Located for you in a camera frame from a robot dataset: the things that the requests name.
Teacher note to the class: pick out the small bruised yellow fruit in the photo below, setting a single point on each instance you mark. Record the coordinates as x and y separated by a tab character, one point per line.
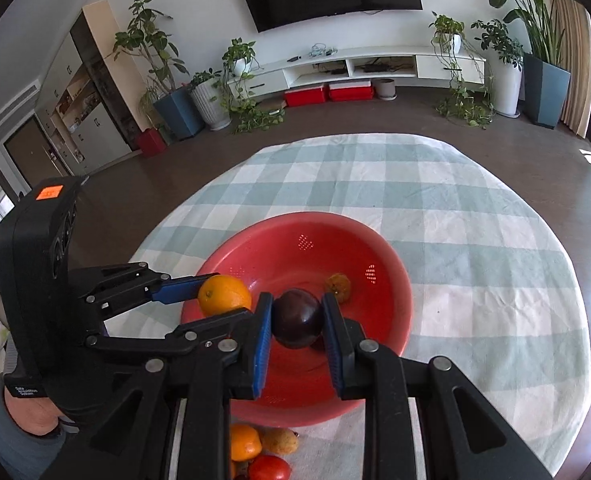
339	286

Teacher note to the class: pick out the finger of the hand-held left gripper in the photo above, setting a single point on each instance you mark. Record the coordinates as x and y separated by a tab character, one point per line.
180	290
140	344

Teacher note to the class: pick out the white television cabinet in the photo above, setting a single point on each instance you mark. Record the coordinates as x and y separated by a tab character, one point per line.
435	66

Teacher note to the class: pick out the plant in white ribbed pot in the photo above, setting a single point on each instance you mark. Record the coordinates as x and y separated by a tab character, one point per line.
210	105

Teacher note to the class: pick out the dark purple plum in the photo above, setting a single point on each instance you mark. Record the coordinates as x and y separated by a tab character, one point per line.
298	317

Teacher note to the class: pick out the grey round pot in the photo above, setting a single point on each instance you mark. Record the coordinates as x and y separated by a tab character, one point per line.
385	90

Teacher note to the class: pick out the bushy plant in tall white pot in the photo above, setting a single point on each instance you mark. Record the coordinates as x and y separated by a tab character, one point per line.
506	85

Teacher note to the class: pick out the green checked tablecloth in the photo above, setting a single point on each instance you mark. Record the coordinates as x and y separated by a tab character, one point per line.
425	210

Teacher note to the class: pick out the tall tree in blue pot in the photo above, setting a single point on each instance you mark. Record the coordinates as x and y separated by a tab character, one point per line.
178	112

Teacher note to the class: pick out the orange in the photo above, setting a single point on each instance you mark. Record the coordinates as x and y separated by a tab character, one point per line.
223	295
245	442

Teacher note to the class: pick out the black set-top box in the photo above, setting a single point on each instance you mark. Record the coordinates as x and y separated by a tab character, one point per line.
375	67

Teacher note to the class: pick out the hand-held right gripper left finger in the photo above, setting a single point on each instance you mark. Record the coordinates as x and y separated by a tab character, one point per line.
263	340

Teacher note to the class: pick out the person's left forearm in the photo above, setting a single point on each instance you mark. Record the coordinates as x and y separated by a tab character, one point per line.
5	440

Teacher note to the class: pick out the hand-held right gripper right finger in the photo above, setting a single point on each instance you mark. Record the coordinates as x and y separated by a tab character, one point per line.
333	340

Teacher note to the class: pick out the yellow mango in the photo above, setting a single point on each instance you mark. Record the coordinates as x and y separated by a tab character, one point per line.
280	441

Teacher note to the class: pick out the red storage box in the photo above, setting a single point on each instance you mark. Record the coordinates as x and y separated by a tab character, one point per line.
304	97
351	92

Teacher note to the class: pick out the wall air vent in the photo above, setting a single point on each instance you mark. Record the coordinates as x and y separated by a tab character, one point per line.
17	102

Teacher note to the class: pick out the beige curtain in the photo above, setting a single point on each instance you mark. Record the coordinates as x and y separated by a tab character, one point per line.
575	60

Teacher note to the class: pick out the red colander bowl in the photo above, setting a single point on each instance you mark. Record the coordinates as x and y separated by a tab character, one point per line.
295	260

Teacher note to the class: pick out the white and brown wall cabinet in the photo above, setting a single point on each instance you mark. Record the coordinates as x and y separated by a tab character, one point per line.
100	130

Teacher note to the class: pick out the brown door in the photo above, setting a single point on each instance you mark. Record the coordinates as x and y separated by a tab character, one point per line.
30	150

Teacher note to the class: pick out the red canister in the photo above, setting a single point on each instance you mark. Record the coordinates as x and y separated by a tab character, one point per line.
151	144

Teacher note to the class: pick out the trailing pothos in white pot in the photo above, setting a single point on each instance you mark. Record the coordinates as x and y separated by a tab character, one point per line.
450	40
240	65

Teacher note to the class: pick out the red tomato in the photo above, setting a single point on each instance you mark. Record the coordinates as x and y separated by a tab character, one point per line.
270	469

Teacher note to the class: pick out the large-leaf plant in blue pot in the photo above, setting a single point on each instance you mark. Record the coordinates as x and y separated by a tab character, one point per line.
545	90

